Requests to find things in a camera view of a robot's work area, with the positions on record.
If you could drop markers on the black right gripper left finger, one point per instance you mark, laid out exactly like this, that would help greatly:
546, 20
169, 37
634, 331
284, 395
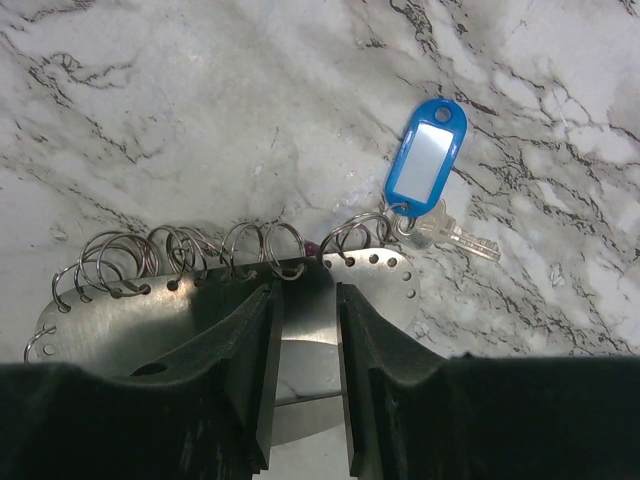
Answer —
201, 411

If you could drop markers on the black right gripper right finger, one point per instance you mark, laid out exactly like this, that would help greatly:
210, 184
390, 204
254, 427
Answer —
412, 414

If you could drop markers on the blue key tag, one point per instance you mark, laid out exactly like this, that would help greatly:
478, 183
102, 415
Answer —
431, 143

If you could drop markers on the silver key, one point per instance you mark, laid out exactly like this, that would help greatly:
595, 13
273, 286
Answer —
438, 226

